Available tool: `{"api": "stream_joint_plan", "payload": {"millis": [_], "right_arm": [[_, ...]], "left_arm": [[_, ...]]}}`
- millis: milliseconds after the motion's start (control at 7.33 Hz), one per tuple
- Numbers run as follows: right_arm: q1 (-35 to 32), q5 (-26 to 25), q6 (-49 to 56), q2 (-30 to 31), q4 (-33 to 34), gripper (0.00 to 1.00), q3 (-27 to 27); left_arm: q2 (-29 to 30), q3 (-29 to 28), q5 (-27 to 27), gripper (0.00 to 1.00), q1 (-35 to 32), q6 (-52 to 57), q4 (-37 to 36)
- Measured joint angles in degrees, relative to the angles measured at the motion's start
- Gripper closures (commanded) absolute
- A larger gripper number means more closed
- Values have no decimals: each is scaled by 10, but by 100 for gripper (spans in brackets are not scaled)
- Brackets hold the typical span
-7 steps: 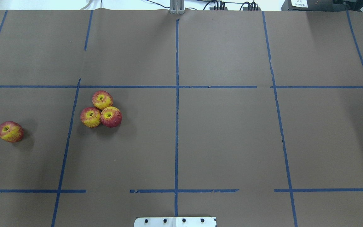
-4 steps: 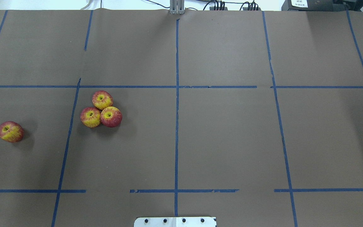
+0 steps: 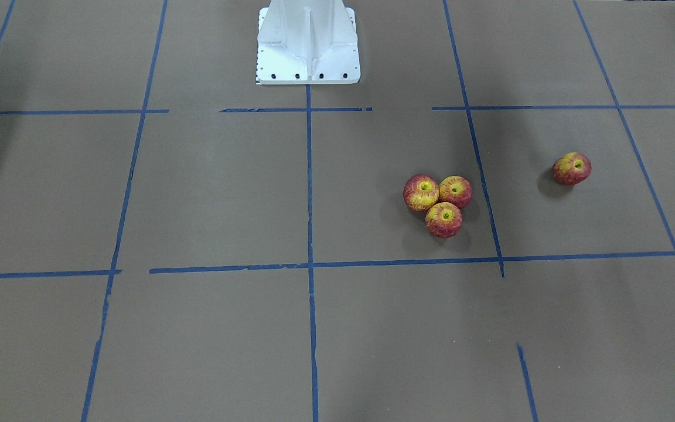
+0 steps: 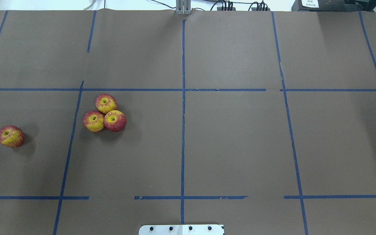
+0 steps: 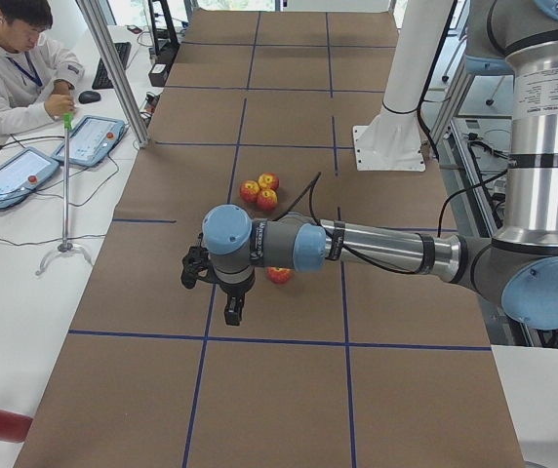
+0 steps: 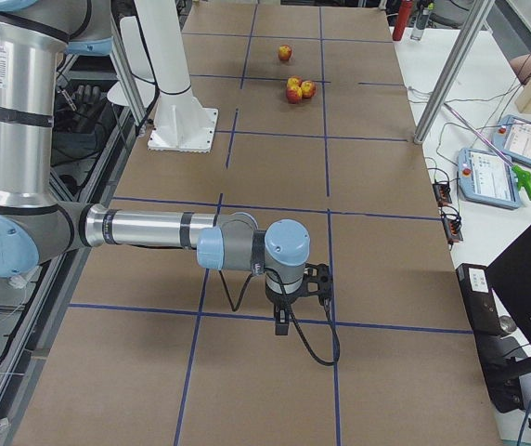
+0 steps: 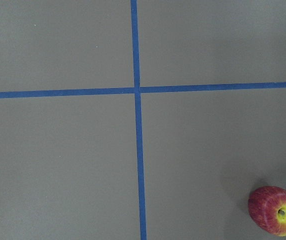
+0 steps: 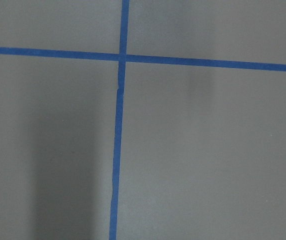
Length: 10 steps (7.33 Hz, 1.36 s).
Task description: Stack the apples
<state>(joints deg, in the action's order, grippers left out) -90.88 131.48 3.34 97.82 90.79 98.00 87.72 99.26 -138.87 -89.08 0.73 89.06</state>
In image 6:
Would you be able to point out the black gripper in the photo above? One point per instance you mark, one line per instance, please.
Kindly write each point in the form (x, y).
(279, 298)

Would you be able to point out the red yellow apple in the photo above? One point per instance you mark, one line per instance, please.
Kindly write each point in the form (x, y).
(294, 94)
(309, 89)
(284, 53)
(294, 80)

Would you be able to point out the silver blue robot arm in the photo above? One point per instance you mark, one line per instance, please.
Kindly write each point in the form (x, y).
(35, 227)

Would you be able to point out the black box computer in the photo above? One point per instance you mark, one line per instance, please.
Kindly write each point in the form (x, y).
(506, 370)

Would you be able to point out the red yellow apple front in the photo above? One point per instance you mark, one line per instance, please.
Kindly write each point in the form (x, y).
(294, 94)

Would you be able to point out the near blue teach pendant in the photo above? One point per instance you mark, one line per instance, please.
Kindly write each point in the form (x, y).
(485, 178)

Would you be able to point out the blue teach pendant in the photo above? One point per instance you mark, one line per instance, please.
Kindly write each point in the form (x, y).
(485, 178)
(513, 137)

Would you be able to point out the far blue teach pendant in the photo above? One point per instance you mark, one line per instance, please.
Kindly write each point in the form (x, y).
(513, 137)

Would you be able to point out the clear water bottle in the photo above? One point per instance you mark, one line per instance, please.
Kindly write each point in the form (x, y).
(424, 9)

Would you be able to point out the red bottle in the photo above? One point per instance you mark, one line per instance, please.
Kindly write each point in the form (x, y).
(402, 19)

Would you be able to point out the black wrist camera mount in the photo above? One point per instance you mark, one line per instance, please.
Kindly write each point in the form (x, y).
(317, 281)

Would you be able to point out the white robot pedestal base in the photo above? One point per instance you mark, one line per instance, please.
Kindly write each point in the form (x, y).
(180, 121)

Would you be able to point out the green handled reacher grabber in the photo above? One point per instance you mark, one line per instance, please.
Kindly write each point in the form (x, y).
(523, 176)

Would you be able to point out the aluminium frame post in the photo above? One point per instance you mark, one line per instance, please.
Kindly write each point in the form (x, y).
(471, 27)

